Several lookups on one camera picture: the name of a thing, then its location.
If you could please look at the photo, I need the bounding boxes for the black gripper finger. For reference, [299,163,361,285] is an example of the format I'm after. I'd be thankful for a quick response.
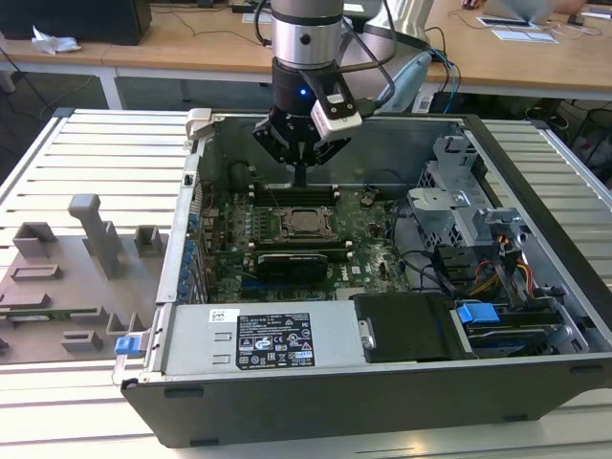
[300,137,353,188]
[252,114,301,188]

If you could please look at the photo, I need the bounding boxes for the metal socket cover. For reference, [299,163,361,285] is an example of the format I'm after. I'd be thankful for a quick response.
[282,208,339,239]

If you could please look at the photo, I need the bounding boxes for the CPU socket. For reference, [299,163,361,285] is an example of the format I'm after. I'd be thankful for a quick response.
[278,205,343,243]

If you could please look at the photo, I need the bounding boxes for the black drive bay cover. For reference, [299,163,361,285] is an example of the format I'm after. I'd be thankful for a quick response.
[350,292,477,365]

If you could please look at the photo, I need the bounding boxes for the wooden desk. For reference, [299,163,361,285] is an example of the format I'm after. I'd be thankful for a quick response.
[0,0,612,104]

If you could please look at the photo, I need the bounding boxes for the pale blue teach pendant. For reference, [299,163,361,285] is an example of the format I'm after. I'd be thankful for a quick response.
[377,50,435,110]

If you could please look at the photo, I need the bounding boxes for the metal disk bay cage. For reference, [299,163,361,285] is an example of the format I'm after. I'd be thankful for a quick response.
[405,135,527,250]

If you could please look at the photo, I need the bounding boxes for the black graphics card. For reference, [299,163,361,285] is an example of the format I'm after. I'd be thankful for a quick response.
[256,251,332,289]

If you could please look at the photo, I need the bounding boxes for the green motherboard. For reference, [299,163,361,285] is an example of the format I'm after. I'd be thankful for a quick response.
[196,188,413,306]

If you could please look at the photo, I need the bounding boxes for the silver power supply unit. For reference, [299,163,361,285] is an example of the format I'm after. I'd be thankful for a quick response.
[160,298,369,379]

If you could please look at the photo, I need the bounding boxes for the blue disk carrier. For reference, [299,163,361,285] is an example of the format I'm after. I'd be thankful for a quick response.
[451,301,565,360]

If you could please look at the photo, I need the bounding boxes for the black computer tower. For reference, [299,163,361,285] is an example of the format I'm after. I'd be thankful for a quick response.
[0,0,153,47]

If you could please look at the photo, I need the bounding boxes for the crumpled white paper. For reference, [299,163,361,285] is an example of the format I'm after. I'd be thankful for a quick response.
[31,24,82,55]

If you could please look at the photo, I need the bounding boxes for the grey laptop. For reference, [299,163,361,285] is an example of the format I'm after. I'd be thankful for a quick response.
[487,0,558,25]

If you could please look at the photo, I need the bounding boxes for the grey parts rack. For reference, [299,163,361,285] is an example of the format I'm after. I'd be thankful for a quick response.
[0,193,172,368]

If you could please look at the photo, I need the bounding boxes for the black PC case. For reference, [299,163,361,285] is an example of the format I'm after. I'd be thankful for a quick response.
[120,108,612,450]

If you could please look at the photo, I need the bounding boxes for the blue release latch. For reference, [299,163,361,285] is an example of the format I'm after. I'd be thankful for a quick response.
[116,336,145,359]

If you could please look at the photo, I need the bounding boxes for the green RAM stick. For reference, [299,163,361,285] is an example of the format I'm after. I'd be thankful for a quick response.
[0,309,99,323]

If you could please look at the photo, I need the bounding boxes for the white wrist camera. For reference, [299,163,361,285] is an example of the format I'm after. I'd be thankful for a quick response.
[309,93,363,143]

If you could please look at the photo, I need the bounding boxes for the grey case latch handle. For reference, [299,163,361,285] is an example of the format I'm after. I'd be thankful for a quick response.
[184,108,214,144]

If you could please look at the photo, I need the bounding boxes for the black cable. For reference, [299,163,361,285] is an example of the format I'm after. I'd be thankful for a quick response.
[389,198,463,300]

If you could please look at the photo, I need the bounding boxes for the coloured power wires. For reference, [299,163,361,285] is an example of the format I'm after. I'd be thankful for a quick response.
[468,231,536,300]

